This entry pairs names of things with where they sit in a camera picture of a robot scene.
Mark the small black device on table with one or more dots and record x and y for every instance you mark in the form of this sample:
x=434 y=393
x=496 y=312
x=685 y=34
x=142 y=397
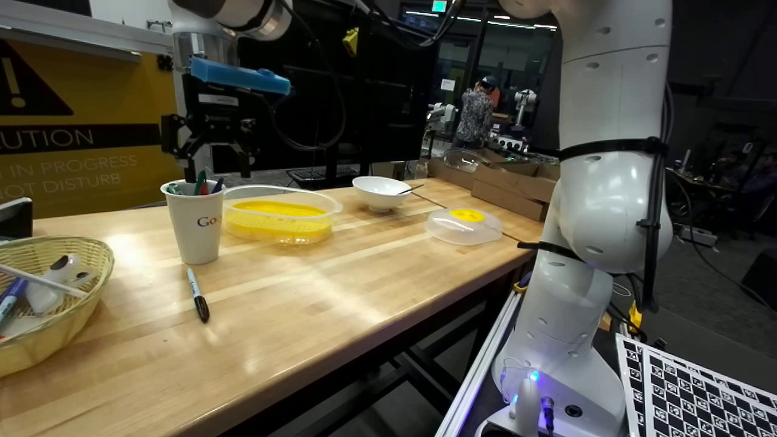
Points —
x=14 y=216

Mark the person in background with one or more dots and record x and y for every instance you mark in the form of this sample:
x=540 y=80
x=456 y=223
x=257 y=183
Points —
x=477 y=115

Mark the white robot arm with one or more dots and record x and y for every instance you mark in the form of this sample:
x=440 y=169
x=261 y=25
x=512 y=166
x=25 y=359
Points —
x=605 y=216

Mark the yellow wicker basket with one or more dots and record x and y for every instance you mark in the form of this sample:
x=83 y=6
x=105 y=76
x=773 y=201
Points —
x=61 y=285

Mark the checkered calibration board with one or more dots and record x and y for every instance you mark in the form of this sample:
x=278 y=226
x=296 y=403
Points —
x=670 y=397

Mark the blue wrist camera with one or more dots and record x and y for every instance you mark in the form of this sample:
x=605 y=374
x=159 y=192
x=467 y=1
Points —
x=233 y=76

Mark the clear container with yellow strainer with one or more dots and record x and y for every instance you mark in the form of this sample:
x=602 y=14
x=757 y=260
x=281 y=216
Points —
x=279 y=213

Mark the black marker on table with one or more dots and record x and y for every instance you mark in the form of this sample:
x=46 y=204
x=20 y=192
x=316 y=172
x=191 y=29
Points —
x=196 y=297

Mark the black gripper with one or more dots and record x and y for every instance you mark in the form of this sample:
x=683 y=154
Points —
x=214 y=115

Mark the clear lid with yellow tray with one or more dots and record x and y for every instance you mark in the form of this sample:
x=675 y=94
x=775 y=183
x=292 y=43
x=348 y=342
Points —
x=463 y=226

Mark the white paper cup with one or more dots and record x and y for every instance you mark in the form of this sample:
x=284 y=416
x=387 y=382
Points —
x=195 y=211

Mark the white ceramic bowl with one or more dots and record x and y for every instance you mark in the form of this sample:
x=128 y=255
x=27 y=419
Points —
x=381 y=192

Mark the yellow caution sign panel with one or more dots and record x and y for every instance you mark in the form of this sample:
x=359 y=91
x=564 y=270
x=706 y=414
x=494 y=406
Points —
x=80 y=130

